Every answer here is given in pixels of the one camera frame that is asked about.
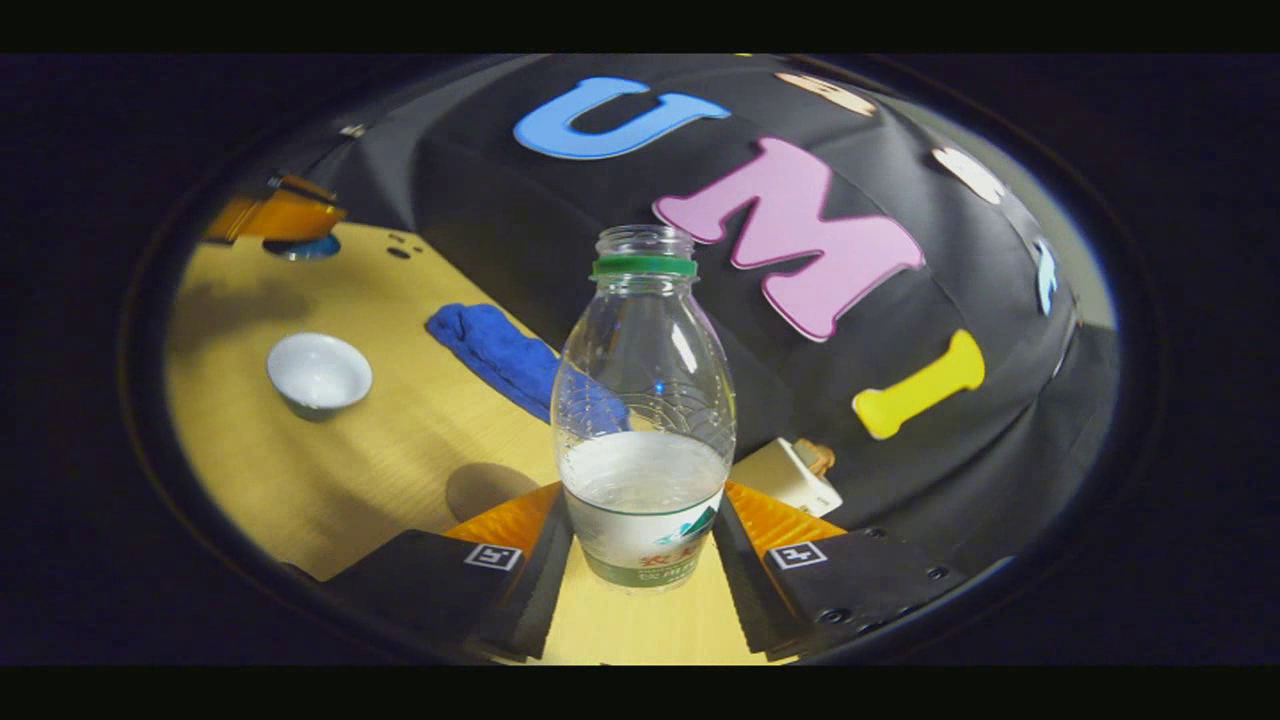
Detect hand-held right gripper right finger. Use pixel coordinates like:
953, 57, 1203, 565
712, 482, 969, 663

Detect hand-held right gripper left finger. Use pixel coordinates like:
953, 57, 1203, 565
320, 483, 576, 663

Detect round brown coaster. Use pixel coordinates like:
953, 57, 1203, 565
445, 462, 542, 524

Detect white teacup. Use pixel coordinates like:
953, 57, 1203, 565
266, 332, 374, 422

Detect clear plastic water bottle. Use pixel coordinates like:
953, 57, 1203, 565
550, 225, 738, 591

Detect white toaster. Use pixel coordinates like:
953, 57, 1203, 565
730, 437, 844, 518

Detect blue towel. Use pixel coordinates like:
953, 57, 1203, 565
425, 303, 601, 426

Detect black backdrop cloth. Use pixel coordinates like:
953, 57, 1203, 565
290, 55, 1121, 581

